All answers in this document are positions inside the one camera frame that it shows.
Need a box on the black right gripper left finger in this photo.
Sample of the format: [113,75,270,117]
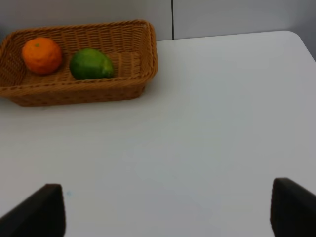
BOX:
[0,184,66,237]

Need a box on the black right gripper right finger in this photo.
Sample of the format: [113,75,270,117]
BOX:
[270,178,316,237]

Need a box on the green lime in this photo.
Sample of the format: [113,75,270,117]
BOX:
[69,48,115,80]

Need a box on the orange tangerine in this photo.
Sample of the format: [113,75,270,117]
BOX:
[22,37,63,75]

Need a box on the orange wicker basket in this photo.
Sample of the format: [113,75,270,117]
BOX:
[0,20,158,107]

